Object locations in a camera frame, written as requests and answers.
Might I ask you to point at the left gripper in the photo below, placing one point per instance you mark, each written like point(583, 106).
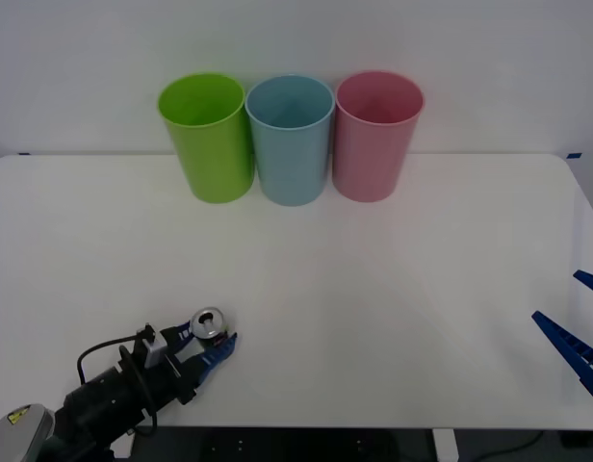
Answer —
point(173, 380)

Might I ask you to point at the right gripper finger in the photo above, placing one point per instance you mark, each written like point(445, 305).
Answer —
point(573, 353)
point(592, 282)

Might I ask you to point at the silver-topped drink can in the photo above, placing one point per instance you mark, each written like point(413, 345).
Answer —
point(207, 324)

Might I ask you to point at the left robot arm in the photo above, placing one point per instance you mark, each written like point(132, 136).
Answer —
point(96, 397)

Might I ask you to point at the green plastic bin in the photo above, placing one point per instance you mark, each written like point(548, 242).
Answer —
point(207, 159)

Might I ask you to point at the pale blue plastic bin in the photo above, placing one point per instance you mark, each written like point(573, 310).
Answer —
point(291, 163)

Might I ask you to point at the pink plastic bin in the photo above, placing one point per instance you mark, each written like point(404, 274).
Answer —
point(368, 161)

